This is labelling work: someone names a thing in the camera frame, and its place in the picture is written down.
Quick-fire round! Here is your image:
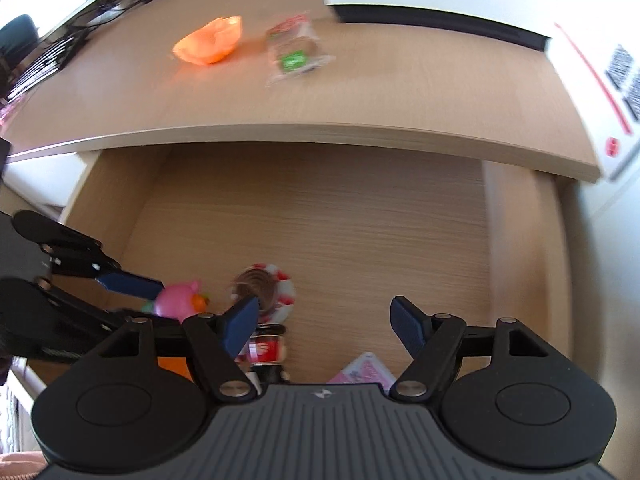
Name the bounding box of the clear snack packet green label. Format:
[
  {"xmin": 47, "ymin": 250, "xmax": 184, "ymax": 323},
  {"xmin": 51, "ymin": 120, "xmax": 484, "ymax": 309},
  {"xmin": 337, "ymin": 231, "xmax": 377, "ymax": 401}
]
[{"xmin": 265, "ymin": 13, "xmax": 334, "ymax": 84}]

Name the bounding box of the black keyboard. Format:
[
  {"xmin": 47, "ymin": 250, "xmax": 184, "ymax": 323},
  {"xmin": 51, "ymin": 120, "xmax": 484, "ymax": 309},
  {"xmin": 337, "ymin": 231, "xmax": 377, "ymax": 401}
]
[{"xmin": 2, "ymin": 28, "xmax": 90, "ymax": 104}]

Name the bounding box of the pink Volcano snack pack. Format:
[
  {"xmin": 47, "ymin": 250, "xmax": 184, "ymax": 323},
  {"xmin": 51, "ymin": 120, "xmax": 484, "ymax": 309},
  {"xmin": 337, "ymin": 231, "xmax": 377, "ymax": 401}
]
[{"xmin": 329, "ymin": 352, "xmax": 396, "ymax": 392}]

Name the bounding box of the small cola bottle keychain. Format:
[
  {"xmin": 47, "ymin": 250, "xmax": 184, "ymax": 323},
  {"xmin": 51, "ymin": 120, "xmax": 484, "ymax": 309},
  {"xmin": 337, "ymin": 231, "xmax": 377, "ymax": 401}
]
[{"xmin": 235, "ymin": 323, "xmax": 291, "ymax": 394}]

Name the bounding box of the white box red print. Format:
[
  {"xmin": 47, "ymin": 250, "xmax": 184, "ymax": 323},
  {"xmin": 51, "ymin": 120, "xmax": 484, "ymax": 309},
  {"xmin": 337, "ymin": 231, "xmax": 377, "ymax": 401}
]
[{"xmin": 547, "ymin": 24, "xmax": 639, "ymax": 181}]

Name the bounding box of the chocolate flower cupcake toy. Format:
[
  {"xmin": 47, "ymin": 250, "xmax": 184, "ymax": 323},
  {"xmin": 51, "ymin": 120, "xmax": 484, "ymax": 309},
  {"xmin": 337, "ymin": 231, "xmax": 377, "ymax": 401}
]
[{"xmin": 230, "ymin": 263, "xmax": 296, "ymax": 324}]

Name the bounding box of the pink round toy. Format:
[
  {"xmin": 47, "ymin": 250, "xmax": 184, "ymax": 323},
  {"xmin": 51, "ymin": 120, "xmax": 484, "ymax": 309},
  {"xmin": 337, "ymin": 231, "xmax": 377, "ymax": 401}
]
[{"xmin": 141, "ymin": 281, "xmax": 209, "ymax": 322}]

